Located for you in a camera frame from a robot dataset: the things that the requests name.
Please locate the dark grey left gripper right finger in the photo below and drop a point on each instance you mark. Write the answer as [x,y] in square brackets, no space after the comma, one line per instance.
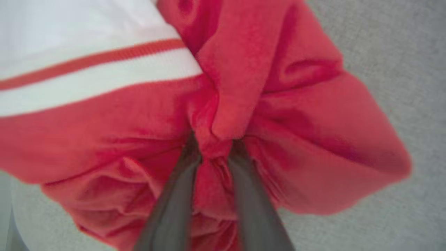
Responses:
[256,216]

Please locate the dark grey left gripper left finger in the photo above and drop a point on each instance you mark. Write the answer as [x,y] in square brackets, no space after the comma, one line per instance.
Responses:
[174,212]

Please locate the red jersey with white stripes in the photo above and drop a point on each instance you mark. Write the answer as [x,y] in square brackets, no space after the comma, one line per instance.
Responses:
[296,122]

